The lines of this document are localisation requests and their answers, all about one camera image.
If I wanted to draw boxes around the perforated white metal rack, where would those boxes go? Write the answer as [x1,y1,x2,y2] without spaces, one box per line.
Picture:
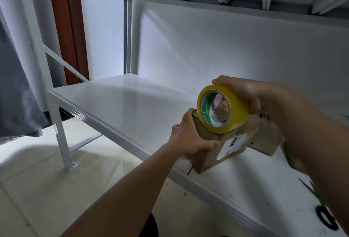
[13,0,104,172]

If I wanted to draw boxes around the yellow tape roll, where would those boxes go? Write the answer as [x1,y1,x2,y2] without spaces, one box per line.
[196,84,251,136]

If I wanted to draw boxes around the long cardboard box white label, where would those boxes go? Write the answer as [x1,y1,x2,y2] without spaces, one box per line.
[189,110,264,174]

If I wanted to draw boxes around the white metal shelf rack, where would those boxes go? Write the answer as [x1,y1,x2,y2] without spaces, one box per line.
[46,0,349,237]

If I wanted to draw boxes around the black handled scissors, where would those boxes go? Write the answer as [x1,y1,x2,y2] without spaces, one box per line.
[298,177,340,232]

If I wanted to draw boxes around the person's left hand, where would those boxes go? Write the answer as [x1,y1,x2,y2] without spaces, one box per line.
[165,108,222,157]

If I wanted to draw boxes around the person's left forearm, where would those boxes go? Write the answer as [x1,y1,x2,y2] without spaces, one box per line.
[60,141,183,237]

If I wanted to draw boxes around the person's right hand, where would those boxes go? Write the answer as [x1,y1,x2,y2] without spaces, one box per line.
[211,75,290,116]

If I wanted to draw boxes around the grey curtain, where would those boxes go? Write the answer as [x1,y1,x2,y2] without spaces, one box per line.
[0,5,51,139]

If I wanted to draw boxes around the small cardboard box red label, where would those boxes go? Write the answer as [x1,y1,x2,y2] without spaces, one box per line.
[248,115,284,157]

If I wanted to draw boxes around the person's right forearm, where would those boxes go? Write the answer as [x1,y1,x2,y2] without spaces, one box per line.
[270,89,349,235]

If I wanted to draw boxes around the person's black trousers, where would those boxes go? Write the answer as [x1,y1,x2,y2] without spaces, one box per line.
[139,213,160,237]

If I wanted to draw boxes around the red-brown door frame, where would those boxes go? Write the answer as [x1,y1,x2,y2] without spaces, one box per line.
[46,0,90,86]

